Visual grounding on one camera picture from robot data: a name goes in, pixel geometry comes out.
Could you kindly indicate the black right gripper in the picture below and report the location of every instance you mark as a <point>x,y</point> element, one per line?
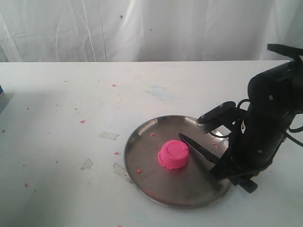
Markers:
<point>252,146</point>

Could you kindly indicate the black knife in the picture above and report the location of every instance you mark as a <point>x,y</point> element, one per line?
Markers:
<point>199,149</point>

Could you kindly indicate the pink clay lump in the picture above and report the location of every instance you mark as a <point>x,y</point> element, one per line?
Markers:
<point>174,154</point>

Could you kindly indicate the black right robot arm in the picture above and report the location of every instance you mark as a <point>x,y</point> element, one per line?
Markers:
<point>275,98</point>

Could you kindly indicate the round steel plate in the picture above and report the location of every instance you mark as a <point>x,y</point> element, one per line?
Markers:
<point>191,186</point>

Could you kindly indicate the white backdrop curtain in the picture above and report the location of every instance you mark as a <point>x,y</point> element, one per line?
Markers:
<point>147,30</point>

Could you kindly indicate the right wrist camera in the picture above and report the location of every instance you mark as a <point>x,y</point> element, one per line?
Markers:
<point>222,115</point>

